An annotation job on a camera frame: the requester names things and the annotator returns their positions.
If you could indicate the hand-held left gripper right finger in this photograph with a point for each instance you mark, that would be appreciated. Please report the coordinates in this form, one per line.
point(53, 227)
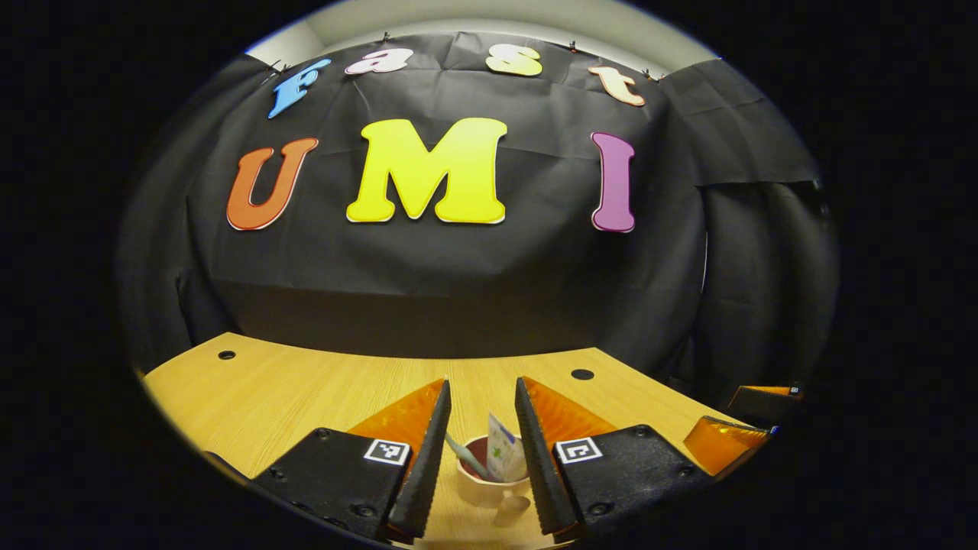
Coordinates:
point(535, 473)

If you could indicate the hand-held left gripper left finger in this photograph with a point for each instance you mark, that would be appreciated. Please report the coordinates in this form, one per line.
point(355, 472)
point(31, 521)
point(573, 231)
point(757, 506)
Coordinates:
point(428, 473)

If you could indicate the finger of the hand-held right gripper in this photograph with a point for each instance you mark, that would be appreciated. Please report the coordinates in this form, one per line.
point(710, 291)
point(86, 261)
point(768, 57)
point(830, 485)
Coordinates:
point(722, 444)
point(756, 403)

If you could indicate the white toothpaste tube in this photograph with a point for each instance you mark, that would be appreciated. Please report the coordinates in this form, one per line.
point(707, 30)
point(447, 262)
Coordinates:
point(503, 451)

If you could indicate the pale green toothbrush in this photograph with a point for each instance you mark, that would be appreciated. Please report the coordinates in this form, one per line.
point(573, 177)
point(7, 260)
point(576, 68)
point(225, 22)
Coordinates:
point(466, 456)

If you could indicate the beige cup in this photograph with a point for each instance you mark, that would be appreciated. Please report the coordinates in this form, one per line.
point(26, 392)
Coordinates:
point(477, 493)

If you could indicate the wooden desktop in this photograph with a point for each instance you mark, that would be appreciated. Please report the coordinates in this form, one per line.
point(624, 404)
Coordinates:
point(306, 389)

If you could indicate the black backdrop cloth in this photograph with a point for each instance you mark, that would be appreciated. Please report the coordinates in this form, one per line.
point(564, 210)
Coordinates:
point(458, 290)

